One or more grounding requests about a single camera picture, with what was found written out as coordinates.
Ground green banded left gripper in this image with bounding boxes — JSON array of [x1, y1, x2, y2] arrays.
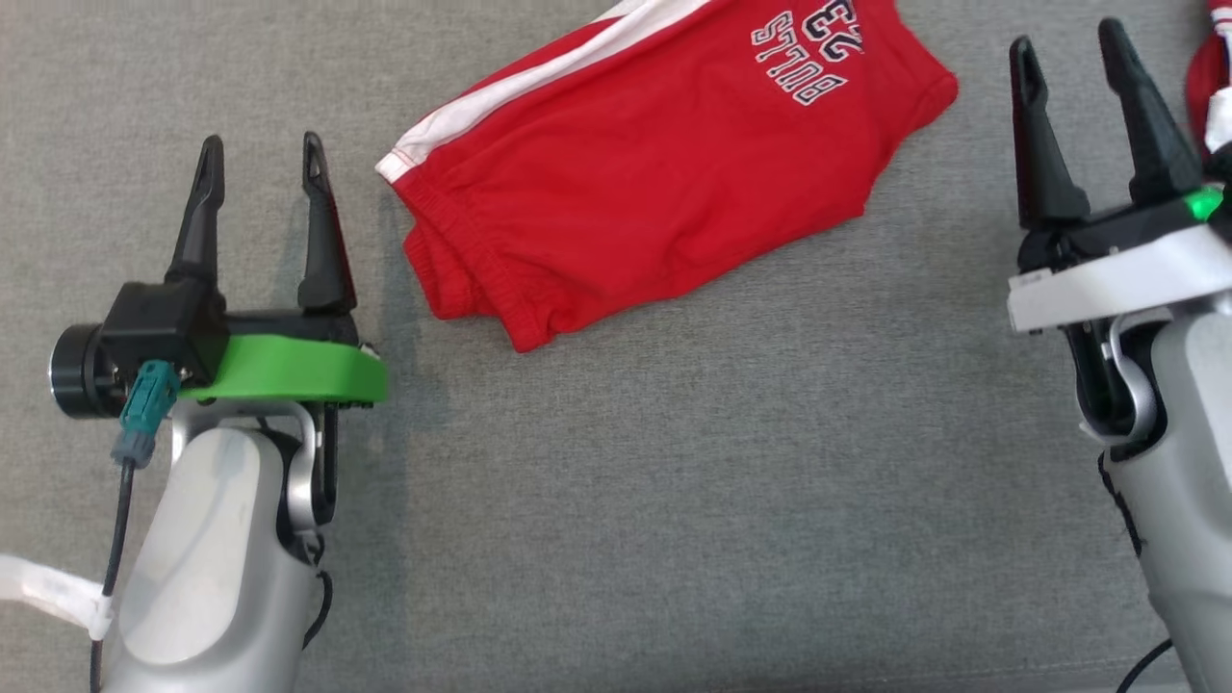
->
[[49, 131, 390, 421]]

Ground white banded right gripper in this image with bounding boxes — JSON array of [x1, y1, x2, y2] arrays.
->
[[1006, 16, 1232, 334]]

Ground red white Bulls jersey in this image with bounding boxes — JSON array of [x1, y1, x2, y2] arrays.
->
[[1183, 0, 1232, 157]]

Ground red white Bulls shorts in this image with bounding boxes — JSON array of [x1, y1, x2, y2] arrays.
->
[[374, 0, 961, 354]]

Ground grey fabric sofa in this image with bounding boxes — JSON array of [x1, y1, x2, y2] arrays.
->
[[0, 0, 1232, 693]]

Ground white cable strap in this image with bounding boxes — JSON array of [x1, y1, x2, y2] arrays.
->
[[0, 552, 116, 642]]

